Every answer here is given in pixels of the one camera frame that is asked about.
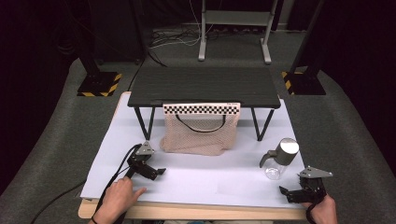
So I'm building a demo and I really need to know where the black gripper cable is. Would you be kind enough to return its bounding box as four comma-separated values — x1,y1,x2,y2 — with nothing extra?
305,191,329,224
30,143,143,224

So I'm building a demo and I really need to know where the person's left hand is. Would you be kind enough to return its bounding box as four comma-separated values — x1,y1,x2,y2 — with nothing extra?
89,175,148,224

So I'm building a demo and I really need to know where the grey metal stand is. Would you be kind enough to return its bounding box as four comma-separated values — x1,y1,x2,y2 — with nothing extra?
197,0,279,65

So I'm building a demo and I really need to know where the small black table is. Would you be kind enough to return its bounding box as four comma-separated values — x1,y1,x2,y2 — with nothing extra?
127,65,282,142

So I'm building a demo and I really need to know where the person's right hand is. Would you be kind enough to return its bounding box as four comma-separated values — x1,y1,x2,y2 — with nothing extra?
301,193,339,224

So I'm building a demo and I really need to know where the white sheet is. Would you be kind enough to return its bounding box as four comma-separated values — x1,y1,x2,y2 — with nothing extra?
79,91,308,210

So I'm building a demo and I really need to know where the beige mesh bag checkered band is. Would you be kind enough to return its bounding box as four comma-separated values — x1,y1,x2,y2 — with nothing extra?
159,102,242,157

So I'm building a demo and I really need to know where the black stand with striped base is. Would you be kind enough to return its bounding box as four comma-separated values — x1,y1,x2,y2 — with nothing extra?
66,0,123,98
280,0,328,96

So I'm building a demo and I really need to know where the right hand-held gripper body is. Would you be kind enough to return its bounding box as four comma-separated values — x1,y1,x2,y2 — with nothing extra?
297,165,334,203

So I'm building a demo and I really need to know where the black cabinet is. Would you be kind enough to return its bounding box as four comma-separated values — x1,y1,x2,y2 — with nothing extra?
87,0,148,65

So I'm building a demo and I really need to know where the bundle of floor cables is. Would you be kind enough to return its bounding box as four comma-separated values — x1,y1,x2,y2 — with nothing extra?
147,0,225,68

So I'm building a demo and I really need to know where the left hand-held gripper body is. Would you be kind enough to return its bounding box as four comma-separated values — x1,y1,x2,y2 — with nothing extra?
125,141,156,179

